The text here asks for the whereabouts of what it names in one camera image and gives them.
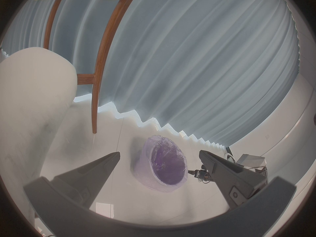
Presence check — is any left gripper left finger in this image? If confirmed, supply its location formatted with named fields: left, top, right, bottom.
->
left=51, top=152, right=120, bottom=208

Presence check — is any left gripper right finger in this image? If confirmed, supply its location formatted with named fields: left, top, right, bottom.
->
left=199, top=150, right=268, bottom=210

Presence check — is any purple plastic bag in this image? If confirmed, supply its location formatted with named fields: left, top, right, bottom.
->
left=133, top=135, right=188, bottom=193

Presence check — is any white trash bin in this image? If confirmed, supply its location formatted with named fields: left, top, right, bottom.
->
left=133, top=136, right=188, bottom=193

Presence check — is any wooden chair with white cushions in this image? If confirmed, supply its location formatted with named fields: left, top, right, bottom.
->
left=0, top=0, right=153, bottom=182

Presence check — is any white curtain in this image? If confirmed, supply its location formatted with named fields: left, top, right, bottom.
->
left=0, top=0, right=300, bottom=149

